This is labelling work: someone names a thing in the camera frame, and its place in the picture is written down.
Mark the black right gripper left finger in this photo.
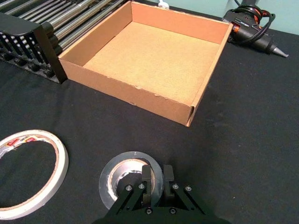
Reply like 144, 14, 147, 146
109, 165, 152, 211

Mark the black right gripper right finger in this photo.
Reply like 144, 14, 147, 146
163, 164, 206, 214

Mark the silver tape roll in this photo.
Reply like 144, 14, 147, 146
99, 151, 164, 210

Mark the white tape roll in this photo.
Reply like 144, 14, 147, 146
0, 129, 69, 221

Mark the black table cloth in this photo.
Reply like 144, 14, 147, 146
0, 0, 299, 224

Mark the brown cardboard tray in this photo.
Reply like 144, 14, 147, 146
58, 0, 234, 127

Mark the black rack with steel bars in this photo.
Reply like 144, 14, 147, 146
0, 0, 126, 84

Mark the black corded glue gun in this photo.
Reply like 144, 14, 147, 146
221, 4, 290, 58

